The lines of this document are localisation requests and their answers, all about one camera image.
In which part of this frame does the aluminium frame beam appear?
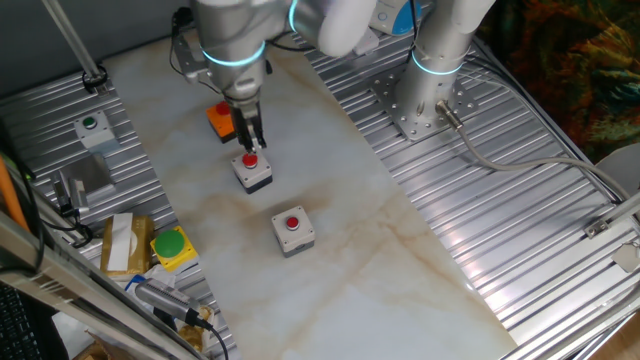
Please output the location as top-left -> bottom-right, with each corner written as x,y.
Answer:
499,282 -> 640,360
0,209 -> 206,360

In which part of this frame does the long black cable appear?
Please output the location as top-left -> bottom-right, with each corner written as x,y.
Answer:
168,19 -> 224,96
267,29 -> 316,53

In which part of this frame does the black keyboard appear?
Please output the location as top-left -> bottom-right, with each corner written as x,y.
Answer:
0,282 -> 44,360

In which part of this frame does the yellow box green mushroom button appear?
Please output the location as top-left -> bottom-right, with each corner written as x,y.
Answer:
149,225 -> 199,274

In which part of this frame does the blue white plastic device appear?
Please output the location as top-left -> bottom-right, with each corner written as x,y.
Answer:
372,0 -> 424,36

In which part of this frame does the metal pole with black ring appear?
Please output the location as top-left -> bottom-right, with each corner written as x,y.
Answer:
41,0 -> 110,96

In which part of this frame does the grey box small green button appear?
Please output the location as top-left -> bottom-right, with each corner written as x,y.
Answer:
73,109 -> 121,157

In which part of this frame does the silver camera mount bracket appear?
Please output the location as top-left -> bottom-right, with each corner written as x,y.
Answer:
172,30 -> 209,76

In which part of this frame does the silver handheld scanner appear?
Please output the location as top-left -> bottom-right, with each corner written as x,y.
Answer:
133,277 -> 215,330

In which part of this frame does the silver metal scale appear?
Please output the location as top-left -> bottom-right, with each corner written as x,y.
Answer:
51,152 -> 117,217

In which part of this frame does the black scanner cable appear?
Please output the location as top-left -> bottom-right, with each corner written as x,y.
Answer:
202,319 -> 231,360

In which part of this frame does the thin black cable bundle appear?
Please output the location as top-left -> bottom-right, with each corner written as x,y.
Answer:
407,0 -> 420,51

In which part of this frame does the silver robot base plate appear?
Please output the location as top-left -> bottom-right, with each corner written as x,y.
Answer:
370,67 -> 479,143

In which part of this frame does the aluminium bar with bracket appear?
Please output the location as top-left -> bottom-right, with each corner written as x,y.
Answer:
583,192 -> 640,240

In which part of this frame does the orange box red mushroom button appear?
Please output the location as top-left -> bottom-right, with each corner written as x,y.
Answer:
205,101 -> 237,145

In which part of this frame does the white round object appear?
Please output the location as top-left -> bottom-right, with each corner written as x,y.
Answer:
593,143 -> 640,201

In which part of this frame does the grey box red mushroom button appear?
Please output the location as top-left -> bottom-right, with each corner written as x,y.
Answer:
230,152 -> 274,195

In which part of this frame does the thick grey robot cable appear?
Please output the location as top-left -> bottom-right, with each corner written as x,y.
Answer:
434,99 -> 634,201

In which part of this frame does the orange rod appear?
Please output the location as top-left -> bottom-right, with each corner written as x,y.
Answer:
0,153 -> 30,234

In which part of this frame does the colourful patterned cloth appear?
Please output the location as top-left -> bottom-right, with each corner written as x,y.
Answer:
477,0 -> 640,164

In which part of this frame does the small silver tag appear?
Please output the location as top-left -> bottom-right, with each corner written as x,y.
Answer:
611,239 -> 640,274

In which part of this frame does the white tissue paper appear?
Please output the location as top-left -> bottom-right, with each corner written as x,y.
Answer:
142,262 -> 179,286

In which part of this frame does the crumpled yellow white wrapper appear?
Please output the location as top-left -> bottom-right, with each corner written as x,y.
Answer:
174,304 -> 217,354

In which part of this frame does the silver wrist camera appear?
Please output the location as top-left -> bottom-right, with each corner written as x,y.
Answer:
183,67 -> 211,85

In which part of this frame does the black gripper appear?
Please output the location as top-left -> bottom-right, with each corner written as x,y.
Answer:
228,93 -> 268,153

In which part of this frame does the brown tissue pack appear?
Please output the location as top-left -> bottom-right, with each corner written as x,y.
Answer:
99,213 -> 156,279

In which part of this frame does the grey box small red button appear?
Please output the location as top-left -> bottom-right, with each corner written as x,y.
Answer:
271,205 -> 317,259

